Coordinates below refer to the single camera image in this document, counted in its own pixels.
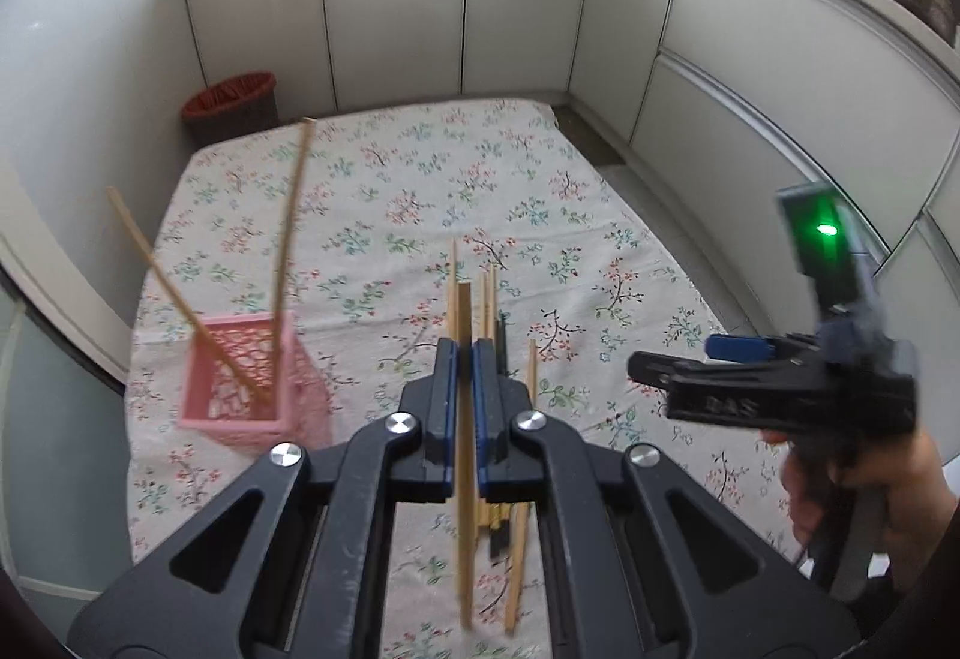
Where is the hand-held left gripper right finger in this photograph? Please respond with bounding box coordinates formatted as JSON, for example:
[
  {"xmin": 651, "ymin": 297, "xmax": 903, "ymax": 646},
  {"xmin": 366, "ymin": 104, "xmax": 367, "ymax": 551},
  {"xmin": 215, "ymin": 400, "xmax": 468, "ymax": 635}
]
[{"xmin": 472, "ymin": 338, "xmax": 863, "ymax": 659}]

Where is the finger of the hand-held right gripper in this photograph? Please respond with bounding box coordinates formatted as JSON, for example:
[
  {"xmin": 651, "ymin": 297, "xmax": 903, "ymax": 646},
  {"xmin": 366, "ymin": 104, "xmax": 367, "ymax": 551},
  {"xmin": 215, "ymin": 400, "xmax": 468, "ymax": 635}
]
[
  {"xmin": 628, "ymin": 350, "xmax": 827, "ymax": 422},
  {"xmin": 705, "ymin": 334, "xmax": 820, "ymax": 362}
]

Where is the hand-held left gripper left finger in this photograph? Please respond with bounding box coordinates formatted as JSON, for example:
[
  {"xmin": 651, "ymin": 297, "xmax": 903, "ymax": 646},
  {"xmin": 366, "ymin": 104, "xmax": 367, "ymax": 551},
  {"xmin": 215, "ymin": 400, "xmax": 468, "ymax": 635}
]
[{"xmin": 66, "ymin": 336, "xmax": 460, "ymax": 659}]

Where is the pink plastic basket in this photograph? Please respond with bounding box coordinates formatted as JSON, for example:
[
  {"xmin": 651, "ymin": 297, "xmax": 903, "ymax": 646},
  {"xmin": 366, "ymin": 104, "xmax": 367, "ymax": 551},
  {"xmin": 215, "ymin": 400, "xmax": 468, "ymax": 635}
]
[{"xmin": 178, "ymin": 312, "xmax": 331, "ymax": 458}]

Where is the person's right forearm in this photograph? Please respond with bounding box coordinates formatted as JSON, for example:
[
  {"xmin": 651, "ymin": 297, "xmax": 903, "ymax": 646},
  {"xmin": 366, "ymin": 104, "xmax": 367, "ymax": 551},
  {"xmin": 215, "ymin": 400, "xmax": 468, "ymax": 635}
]
[{"xmin": 855, "ymin": 490, "xmax": 960, "ymax": 641}]

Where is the person's right hand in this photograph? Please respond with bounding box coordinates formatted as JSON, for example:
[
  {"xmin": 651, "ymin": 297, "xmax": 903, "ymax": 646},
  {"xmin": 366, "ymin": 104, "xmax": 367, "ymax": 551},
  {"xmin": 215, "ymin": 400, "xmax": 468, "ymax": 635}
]
[{"xmin": 759, "ymin": 426, "xmax": 960, "ymax": 546}]

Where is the floral tablecloth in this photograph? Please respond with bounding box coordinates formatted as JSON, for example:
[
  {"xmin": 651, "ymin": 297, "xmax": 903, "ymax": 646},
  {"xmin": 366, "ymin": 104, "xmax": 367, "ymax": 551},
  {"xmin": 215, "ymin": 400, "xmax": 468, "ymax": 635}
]
[{"xmin": 124, "ymin": 95, "xmax": 807, "ymax": 659}]

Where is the brown wicker trash bin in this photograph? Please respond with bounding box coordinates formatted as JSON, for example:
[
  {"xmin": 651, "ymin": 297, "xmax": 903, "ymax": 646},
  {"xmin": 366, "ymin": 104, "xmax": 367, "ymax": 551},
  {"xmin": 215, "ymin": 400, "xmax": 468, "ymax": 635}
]
[{"xmin": 180, "ymin": 71, "xmax": 278, "ymax": 151}]

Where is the frosted glass sliding door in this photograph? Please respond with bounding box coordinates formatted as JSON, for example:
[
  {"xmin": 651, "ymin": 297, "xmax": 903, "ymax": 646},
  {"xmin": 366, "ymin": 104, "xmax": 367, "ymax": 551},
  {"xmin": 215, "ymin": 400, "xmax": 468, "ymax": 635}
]
[{"xmin": 0, "ymin": 284, "xmax": 137, "ymax": 604}]

